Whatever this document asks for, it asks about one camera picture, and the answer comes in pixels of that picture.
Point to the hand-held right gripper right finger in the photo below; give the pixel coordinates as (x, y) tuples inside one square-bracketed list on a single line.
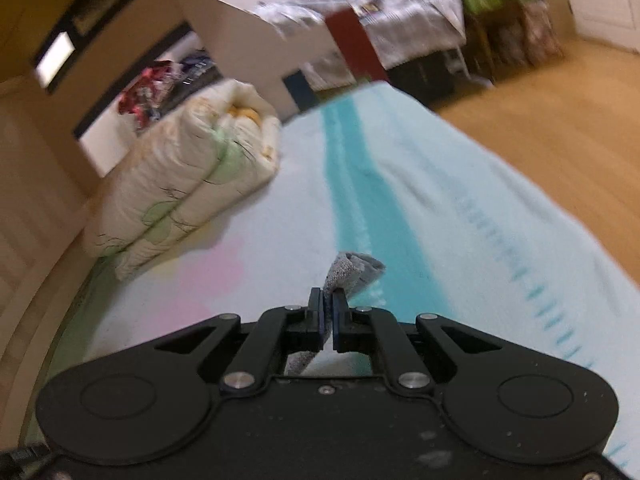
[(339, 312)]

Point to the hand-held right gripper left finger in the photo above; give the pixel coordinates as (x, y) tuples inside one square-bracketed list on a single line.
[(315, 312)]

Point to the grey pants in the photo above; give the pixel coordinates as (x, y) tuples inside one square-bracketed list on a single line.
[(350, 270)]

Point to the pastel striped bed sheet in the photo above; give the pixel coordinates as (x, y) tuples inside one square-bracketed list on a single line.
[(450, 185)]

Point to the folded cream leaf-print quilt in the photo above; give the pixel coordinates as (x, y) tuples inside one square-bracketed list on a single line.
[(200, 170)]

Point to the dark blue panel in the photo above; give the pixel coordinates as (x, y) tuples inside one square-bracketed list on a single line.
[(299, 91)]

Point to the dark red board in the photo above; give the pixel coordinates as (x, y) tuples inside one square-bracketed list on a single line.
[(357, 45)]

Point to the pile of colourful clothes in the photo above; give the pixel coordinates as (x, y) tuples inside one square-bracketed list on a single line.
[(155, 87)]

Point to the dark transom window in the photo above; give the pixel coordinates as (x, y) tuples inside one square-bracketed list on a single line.
[(95, 15)]

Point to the white wardrobe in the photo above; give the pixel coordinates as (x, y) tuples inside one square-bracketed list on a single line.
[(605, 0)]

